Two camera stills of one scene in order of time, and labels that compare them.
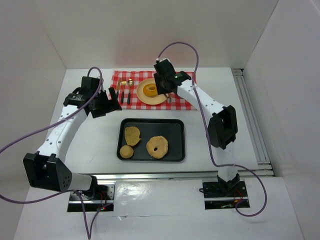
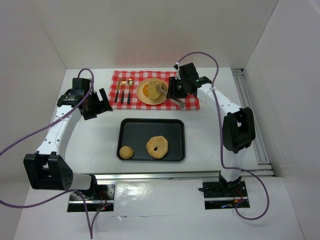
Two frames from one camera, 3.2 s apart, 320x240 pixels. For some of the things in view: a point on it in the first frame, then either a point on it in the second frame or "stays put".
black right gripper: [164, 88] -> [173, 88]
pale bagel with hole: [158, 142] stays put
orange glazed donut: [150, 90] stays put
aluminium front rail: [111, 178] stays put
